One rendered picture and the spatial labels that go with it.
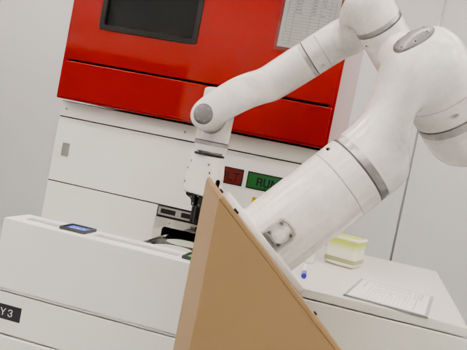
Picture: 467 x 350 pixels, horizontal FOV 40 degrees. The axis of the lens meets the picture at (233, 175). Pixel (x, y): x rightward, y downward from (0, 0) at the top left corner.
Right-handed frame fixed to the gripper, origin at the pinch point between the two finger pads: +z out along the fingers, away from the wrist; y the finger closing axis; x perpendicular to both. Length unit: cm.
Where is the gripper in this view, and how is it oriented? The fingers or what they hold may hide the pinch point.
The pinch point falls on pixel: (197, 214)
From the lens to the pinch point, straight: 158.6
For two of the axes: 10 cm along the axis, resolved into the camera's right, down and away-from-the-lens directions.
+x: 7.1, 1.0, 6.9
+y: 6.7, 1.8, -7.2
